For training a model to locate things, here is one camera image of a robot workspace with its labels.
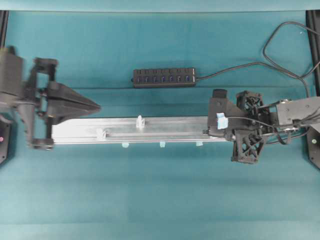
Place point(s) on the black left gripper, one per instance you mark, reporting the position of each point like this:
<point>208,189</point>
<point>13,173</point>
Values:
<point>64,103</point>

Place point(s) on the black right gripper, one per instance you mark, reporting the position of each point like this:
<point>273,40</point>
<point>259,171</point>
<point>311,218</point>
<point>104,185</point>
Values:
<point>251,133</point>

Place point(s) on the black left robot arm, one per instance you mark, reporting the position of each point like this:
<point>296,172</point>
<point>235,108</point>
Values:
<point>11,80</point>

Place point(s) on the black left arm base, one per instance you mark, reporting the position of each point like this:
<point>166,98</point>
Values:
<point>5,134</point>

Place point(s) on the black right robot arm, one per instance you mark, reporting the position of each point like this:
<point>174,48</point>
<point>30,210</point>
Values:
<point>289,120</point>

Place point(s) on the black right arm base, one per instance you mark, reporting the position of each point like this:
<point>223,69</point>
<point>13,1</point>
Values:
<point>313,146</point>

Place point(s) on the black USB hub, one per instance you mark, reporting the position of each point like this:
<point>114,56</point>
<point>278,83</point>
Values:
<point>164,77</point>

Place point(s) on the teal tape piece middle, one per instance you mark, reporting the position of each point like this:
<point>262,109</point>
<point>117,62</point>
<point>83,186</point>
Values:
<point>162,144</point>

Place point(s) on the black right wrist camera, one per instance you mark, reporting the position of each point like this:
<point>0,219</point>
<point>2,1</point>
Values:
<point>219,109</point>

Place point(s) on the aluminium extrusion rail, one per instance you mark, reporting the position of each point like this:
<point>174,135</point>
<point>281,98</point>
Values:
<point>173,129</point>

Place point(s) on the white ring clip middle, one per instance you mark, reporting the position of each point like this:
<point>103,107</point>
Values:
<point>140,122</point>

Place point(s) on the black left frame post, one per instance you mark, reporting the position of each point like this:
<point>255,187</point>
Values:
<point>4,16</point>

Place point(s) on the black frame post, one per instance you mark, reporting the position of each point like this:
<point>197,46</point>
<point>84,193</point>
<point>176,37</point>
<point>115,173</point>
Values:
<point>313,22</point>
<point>4,16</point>

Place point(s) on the black right frame post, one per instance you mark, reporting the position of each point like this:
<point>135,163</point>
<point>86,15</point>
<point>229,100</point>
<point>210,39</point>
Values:
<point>313,22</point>

